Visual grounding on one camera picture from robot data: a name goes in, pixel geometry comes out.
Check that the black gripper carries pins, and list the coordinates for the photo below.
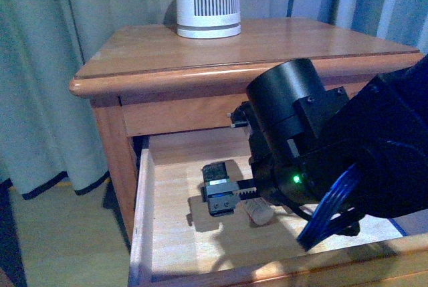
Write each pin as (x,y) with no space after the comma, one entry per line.
(277,181)

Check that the medicine bottle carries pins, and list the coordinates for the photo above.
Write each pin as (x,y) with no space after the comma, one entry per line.
(258,210)

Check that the wooden drawer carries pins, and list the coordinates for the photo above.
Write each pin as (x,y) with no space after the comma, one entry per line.
(177,243)

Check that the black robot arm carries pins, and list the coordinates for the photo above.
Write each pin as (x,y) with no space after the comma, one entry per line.
(330,158)

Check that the wooden nightstand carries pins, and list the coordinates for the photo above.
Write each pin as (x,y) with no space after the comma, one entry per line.
(148,80)

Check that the white air purifier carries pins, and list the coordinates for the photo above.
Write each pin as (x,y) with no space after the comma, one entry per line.
(208,19)

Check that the grey curtain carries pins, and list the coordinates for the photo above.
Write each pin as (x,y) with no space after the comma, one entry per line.
(47,134)

